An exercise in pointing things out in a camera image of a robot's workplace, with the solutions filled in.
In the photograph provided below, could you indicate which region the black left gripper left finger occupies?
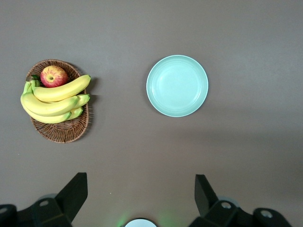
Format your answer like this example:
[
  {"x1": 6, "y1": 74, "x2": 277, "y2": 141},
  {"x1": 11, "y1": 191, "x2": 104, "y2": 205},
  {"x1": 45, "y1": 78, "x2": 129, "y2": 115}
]
[{"x1": 0, "y1": 172, "x2": 89, "y2": 227}]

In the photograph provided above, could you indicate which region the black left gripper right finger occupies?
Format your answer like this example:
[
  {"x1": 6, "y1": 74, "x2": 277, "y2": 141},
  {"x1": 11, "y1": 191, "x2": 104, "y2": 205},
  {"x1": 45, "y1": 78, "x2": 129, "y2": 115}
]
[{"x1": 189, "y1": 174, "x2": 293, "y2": 227}]

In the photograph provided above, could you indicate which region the mint green round plate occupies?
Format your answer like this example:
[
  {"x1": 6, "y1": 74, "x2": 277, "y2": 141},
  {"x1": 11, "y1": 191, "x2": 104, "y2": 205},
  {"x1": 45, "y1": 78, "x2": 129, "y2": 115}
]
[{"x1": 146, "y1": 54, "x2": 209, "y2": 118}]

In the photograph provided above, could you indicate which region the brown woven wicker basket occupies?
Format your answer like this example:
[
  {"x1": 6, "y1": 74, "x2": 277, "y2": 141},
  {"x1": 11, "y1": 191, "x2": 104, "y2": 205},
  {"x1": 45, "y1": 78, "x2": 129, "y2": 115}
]
[{"x1": 25, "y1": 59, "x2": 93, "y2": 144}]

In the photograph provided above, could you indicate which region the pale round object dark rim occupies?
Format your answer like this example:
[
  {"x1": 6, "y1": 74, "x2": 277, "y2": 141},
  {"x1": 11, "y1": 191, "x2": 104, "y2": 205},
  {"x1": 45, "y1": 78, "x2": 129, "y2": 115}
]
[{"x1": 123, "y1": 217, "x2": 158, "y2": 227}]

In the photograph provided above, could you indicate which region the yellow banana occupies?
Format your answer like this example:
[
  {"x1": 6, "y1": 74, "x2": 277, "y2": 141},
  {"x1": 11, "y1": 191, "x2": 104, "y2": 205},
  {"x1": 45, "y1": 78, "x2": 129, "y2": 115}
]
[
  {"x1": 20, "y1": 80, "x2": 80, "y2": 117},
  {"x1": 69, "y1": 106, "x2": 84, "y2": 120},
  {"x1": 21, "y1": 104, "x2": 72, "y2": 124},
  {"x1": 30, "y1": 74, "x2": 92, "y2": 103},
  {"x1": 74, "y1": 94, "x2": 91, "y2": 109}
]

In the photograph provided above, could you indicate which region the red yellow apple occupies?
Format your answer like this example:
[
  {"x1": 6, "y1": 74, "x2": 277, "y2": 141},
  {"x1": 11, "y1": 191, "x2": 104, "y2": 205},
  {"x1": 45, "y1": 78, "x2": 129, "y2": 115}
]
[{"x1": 40, "y1": 65, "x2": 69, "y2": 88}]

